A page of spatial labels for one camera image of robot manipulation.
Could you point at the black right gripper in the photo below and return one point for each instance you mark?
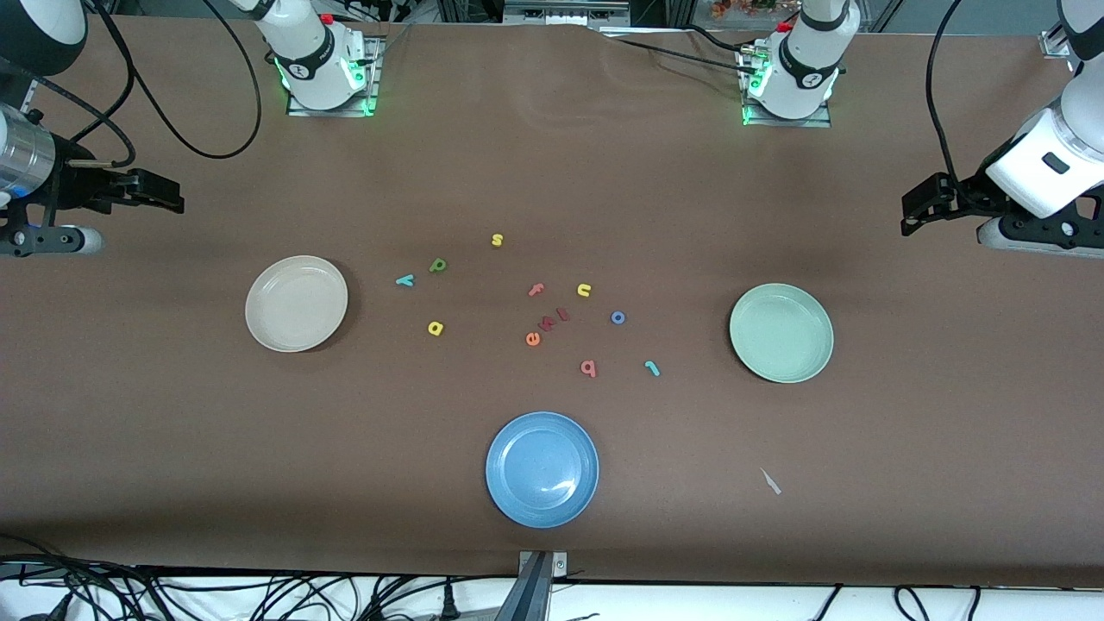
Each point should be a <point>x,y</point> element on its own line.
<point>76,187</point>

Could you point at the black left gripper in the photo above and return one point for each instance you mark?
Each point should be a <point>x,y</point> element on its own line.
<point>968,191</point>

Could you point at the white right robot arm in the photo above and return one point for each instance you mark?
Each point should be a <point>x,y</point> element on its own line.
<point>310,65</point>

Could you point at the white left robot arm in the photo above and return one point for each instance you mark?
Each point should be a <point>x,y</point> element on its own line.
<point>806,60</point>

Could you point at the beige brown plate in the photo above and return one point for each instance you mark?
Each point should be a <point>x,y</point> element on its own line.
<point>296,304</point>

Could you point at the light green plate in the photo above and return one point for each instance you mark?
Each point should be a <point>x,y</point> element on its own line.
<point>781,333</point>

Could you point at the orange decoration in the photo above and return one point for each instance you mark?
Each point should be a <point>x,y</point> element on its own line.
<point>733,9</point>

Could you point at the white paper scrap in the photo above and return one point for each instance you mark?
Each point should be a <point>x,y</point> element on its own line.
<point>770,481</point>

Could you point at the brown table cover mat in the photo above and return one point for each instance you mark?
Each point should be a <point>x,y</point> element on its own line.
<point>552,172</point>

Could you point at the blue plate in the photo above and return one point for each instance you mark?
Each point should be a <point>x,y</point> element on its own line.
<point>542,469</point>

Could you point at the black power plug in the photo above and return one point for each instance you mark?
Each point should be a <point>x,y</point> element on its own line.
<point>448,604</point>

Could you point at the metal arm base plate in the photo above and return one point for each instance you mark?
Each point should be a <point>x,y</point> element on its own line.
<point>376,78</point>
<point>819,122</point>

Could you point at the aluminium frame rail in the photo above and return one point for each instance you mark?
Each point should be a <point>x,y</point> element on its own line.
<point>1056,45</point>

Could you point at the aluminium frame device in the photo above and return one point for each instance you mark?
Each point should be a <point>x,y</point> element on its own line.
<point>565,13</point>

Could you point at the grey metal camera post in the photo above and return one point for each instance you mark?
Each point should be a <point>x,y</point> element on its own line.
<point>535,591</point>

